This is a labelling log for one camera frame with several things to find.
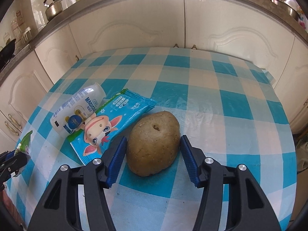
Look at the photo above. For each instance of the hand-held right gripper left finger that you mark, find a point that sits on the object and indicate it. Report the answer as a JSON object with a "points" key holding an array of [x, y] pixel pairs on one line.
{"points": [[115, 161]]}

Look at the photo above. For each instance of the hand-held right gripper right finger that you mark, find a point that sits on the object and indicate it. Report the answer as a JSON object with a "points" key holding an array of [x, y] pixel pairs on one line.
{"points": [[190, 161]]}

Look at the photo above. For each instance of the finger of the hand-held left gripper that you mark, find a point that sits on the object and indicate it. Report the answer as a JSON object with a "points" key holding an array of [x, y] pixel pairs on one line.
{"points": [[16, 162]]}

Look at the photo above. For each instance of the green snack packet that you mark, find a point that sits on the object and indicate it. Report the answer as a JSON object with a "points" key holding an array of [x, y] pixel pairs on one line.
{"points": [[24, 142]]}

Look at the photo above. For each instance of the round brown potato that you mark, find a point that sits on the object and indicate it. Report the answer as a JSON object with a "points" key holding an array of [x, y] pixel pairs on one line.
{"points": [[154, 144]]}

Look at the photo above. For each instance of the blue cartoon snack packet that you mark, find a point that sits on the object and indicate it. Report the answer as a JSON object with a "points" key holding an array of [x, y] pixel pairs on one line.
{"points": [[115, 115]]}

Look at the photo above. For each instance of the blue checked tablecloth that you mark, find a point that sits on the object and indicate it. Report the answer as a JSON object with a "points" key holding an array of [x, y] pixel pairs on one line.
{"points": [[204, 105]]}

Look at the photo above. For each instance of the cream cabinet door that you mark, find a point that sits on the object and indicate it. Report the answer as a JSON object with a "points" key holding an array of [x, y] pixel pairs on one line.
{"points": [[291, 84], [21, 96], [240, 28], [125, 24], [55, 57]]}

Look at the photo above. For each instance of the white plastic drink bottle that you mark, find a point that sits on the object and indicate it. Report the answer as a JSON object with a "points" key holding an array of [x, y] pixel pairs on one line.
{"points": [[72, 108]]}

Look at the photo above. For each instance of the black wok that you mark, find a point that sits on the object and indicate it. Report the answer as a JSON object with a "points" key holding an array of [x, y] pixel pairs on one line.
{"points": [[7, 49]]}

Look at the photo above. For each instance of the glass jar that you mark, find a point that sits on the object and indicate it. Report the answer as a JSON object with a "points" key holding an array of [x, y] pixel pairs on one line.
{"points": [[16, 22]]}

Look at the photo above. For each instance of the steel kettle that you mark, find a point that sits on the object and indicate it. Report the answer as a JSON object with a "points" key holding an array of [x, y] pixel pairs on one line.
{"points": [[54, 7]]}

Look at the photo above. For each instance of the white cup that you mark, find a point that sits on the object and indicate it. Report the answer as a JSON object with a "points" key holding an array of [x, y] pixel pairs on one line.
{"points": [[68, 2]]}

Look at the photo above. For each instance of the steel bowl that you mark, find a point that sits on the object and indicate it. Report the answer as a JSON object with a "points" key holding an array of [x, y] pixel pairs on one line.
{"points": [[286, 7]]}

